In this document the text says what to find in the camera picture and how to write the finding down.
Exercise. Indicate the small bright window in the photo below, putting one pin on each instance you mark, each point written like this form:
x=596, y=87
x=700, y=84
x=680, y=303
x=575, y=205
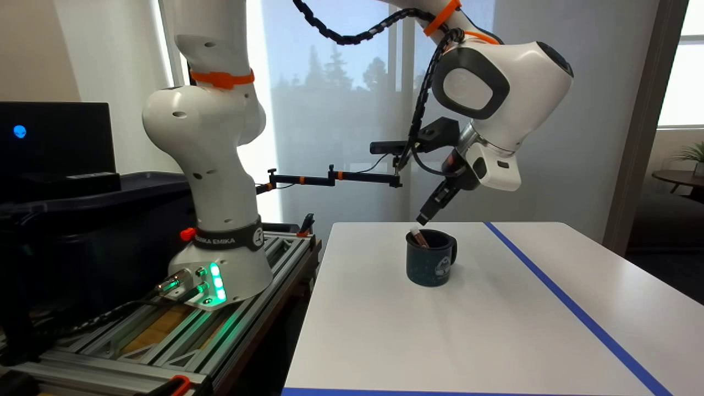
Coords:
x=683, y=82

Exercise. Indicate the round dark table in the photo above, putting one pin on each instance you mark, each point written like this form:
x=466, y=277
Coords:
x=679, y=179

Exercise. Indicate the flat black box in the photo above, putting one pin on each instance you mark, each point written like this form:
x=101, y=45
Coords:
x=71, y=181

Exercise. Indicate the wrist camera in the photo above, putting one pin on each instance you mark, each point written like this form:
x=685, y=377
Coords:
x=441, y=131

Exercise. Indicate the black laptop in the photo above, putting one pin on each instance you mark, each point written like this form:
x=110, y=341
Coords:
x=55, y=137

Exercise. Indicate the potted plant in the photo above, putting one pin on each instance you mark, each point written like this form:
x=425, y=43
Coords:
x=694, y=157

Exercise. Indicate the red knob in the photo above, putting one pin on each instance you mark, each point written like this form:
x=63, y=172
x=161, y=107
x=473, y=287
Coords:
x=187, y=234

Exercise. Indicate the camera on mount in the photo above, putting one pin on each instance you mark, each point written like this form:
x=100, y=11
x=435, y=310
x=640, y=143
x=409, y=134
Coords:
x=360, y=176

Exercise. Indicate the large window with blind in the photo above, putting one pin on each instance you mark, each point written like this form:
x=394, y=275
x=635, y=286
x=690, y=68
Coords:
x=341, y=82

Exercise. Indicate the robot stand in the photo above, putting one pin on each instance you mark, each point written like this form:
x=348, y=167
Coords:
x=258, y=286

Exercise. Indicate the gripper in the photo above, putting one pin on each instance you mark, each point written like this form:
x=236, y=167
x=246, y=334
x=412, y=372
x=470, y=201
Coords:
x=455, y=175

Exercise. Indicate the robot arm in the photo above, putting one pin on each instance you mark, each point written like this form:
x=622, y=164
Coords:
x=212, y=143

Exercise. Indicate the black clamp with orange tip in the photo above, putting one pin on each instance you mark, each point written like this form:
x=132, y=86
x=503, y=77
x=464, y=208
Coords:
x=306, y=224

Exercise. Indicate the dark plastic bin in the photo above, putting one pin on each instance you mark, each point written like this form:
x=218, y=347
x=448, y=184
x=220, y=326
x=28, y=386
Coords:
x=110, y=236

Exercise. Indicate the dark blue speckled mug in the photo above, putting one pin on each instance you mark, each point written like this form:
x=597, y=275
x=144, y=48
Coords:
x=430, y=263

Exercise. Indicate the sharpie marker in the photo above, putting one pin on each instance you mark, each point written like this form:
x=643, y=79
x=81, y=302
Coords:
x=419, y=238

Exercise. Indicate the long blue tape strip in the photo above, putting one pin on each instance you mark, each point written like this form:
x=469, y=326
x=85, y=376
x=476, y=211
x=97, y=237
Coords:
x=572, y=309

